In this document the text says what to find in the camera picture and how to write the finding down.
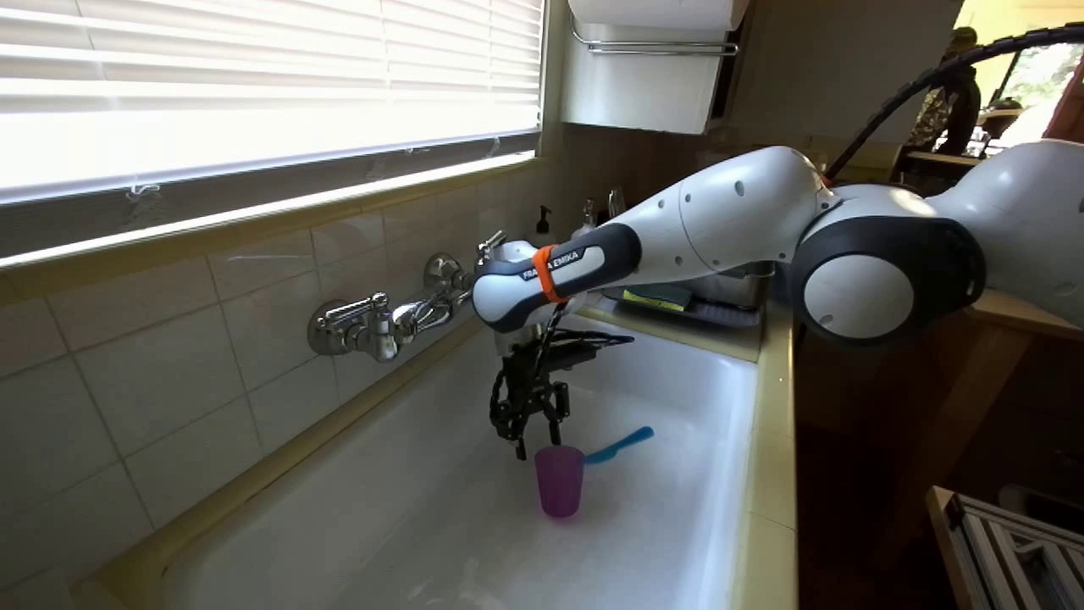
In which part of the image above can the white sink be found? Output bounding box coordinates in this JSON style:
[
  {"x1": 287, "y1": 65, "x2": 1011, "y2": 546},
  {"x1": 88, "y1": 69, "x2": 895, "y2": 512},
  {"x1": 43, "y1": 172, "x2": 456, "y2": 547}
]
[{"x1": 159, "y1": 315, "x2": 760, "y2": 610}]

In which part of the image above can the person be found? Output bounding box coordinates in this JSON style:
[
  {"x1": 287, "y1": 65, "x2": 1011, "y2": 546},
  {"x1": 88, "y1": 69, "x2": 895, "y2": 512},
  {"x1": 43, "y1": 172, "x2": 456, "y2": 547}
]
[{"x1": 908, "y1": 26, "x2": 984, "y2": 158}]

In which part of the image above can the blue plastic spoon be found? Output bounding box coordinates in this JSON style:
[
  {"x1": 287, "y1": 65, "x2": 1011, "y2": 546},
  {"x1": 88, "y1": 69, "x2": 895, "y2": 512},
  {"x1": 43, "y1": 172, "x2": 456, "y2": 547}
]
[{"x1": 583, "y1": 426, "x2": 655, "y2": 465}]

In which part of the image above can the chrome tap lever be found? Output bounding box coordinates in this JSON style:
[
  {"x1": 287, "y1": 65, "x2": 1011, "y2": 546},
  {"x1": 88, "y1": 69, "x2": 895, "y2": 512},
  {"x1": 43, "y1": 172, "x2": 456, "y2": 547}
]
[{"x1": 316, "y1": 292, "x2": 390, "y2": 332}]

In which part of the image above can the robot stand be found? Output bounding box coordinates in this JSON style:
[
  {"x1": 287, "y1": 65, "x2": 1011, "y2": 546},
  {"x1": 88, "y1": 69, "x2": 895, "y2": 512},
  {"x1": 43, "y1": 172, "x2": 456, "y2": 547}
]
[{"x1": 926, "y1": 485, "x2": 1084, "y2": 610}]

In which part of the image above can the metal pot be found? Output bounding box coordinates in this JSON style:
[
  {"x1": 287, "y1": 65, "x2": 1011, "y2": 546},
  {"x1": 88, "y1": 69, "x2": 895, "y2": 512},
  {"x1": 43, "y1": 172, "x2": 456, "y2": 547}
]
[{"x1": 688, "y1": 260, "x2": 777, "y2": 311}]

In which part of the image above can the purple plastic cup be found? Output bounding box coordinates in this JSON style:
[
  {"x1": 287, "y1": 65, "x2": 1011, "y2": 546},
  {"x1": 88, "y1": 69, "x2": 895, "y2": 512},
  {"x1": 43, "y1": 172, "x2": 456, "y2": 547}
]
[{"x1": 534, "y1": 445, "x2": 586, "y2": 519}]

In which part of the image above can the metal towel rack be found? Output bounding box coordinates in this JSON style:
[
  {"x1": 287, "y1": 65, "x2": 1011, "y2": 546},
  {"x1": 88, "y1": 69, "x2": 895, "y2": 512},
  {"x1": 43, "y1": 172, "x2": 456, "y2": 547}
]
[{"x1": 571, "y1": 20, "x2": 740, "y2": 58}]

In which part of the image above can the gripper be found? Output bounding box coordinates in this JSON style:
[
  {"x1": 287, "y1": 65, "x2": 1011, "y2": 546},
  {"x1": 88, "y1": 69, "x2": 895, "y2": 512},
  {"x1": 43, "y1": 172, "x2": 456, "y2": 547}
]
[{"x1": 503, "y1": 337, "x2": 572, "y2": 462}]

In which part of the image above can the yellow green sponge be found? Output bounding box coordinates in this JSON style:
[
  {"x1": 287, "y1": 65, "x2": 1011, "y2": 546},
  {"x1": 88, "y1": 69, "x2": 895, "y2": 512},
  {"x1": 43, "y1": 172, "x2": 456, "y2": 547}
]
[{"x1": 622, "y1": 286, "x2": 694, "y2": 313}]

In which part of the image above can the black dish tray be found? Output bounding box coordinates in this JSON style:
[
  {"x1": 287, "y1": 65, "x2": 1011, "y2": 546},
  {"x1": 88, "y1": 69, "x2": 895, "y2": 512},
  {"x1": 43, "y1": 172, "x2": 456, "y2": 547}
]
[{"x1": 600, "y1": 286, "x2": 764, "y2": 330}]

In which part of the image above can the chrome wall tap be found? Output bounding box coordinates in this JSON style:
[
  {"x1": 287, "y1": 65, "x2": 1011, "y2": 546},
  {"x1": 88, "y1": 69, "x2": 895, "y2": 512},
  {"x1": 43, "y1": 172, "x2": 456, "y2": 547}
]
[{"x1": 307, "y1": 230, "x2": 509, "y2": 364}]

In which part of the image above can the window with white blinds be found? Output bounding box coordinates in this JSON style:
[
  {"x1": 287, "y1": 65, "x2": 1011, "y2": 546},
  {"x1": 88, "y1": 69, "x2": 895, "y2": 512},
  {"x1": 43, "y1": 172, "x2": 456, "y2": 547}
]
[{"x1": 0, "y1": 0, "x2": 545, "y2": 207}]

